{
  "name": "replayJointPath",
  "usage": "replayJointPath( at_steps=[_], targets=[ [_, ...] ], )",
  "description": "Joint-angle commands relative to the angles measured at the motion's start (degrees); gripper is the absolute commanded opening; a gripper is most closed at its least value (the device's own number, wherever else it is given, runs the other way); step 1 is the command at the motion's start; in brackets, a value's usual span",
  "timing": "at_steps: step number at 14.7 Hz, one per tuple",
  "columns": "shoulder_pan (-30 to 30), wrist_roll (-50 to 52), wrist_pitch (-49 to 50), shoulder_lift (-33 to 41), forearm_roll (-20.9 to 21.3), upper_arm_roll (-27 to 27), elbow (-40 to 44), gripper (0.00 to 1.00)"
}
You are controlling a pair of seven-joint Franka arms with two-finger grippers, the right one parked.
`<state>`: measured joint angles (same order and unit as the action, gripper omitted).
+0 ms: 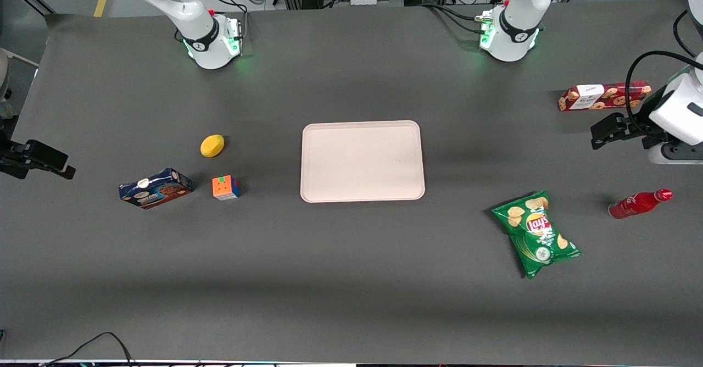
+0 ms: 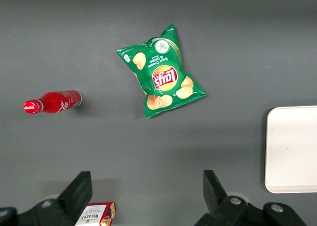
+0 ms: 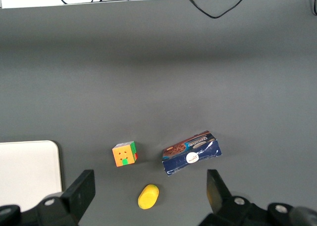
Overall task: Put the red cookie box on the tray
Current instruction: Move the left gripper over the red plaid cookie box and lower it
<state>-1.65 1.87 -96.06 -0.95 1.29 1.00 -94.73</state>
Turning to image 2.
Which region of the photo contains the red Walkers cookie box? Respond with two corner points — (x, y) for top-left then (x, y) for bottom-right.
(74, 202), (116, 226)

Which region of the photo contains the beige plastic tray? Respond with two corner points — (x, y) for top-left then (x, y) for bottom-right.
(264, 105), (317, 194)

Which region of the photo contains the green Lay's chips bag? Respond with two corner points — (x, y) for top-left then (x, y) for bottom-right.
(115, 23), (207, 119)

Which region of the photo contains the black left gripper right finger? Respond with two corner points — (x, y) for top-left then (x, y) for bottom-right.
(194, 169), (308, 226)

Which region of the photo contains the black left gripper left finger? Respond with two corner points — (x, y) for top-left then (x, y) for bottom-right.
(0, 170), (93, 226)

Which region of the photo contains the red Coca-Cola bottle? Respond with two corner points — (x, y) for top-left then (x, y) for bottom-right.
(23, 89), (83, 114)

